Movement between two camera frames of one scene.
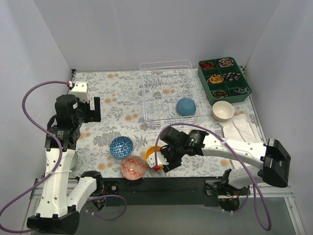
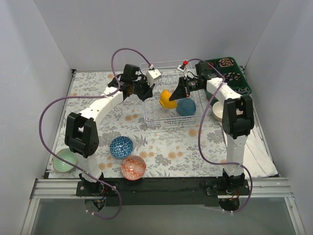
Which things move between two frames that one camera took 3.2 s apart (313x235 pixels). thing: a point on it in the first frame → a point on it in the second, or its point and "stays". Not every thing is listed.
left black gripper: (91, 111) → (141, 88)
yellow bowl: (150, 151) → (165, 101)
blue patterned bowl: (121, 147) stays
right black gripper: (169, 156) → (184, 85)
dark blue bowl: (186, 106) stays
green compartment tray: (222, 79) stays
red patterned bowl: (133, 167) stays
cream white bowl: (222, 110) stays
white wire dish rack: (170, 94) stays
